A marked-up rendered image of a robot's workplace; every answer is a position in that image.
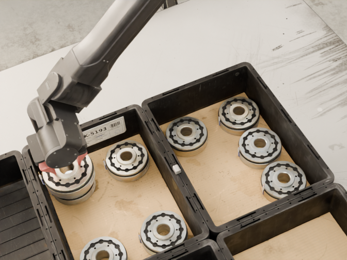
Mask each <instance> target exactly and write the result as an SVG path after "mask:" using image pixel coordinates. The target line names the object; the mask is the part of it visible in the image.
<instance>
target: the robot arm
mask: <svg viewBox="0 0 347 260"><path fill-rule="evenodd" d="M165 1H166V0H114V2H113V3H112V4H111V5H110V7H109V8H108V9H107V10H106V12H105V13H104V14H103V15H102V17H101V18H100V19H99V21H98V22H97V23H96V25H95V26H94V27H93V28H92V30H91V31H90V32H89V33H88V34H87V35H86V36H85V38H84V39H83V40H82V41H80V42H79V43H78V44H77V45H75V46H74V47H73V48H72V49H70V51H69V52H68V54H67V55H66V56H65V57H64V58H63V57H61V58H60V59H59V60H58V62H57V63H56V65H54V67H53V68H52V69H51V71H50V72H49V74H48V75H47V77H46V79H45V80H44V81H43V83H42V84H41V85H40V86H39V87H38V89H37V93H38V96H37V97H35V98H34V99H32V100H31V101H30V103H29V104H28V106H27V114H28V116H29V118H30V121H31V123H32V125H33V127H34V130H35V132H36V133H34V134H32V135H29V136H27V137H26V140H27V143H28V146H29V149H30V152H31V155H32V157H33V160H34V163H35V165H36V166H39V169H40V170H41V171H42V172H50V173H53V174H56V172H55V169H58V168H63V167H66V166H68V165H70V164H72V163H73V162H74V161H76V160H77V163H78V165H80V164H81V161H82V160H83V159H84V157H85V156H86V155H87V149H86V148H87V142H86V140H85V137H84V135H83V132H82V130H81V128H80V125H79V120H78V118H77V115H76V113H80V112H81V111H82V110H83V109H84V107H86V108H87V107H88V105H89V104H90V103H91V102H92V101H93V100H94V99H95V97H96V96H97V95H98V94H99V93H100V91H101V90H102V87H101V84H102V83H103V82H104V81H105V80H106V78H107V77H108V74H109V72H110V70H111V68H112V67H113V65H114V64H115V62H116V61H117V59H118V58H119V57H120V55H121V54H122V53H123V52H124V50H125V49H126V48H127V47H128V46H129V45H130V43H131V42H132V41H133V40H134V39H135V37H136V36H137V35H138V34H139V32H140V31H141V30H142V29H143V28H144V26H145V25H146V24H147V23H148V22H149V21H150V19H151V18H152V17H153V16H154V15H155V13H156V12H157V11H158V10H159V9H160V7H161V6H162V5H163V4H164V3H165Z"/></svg>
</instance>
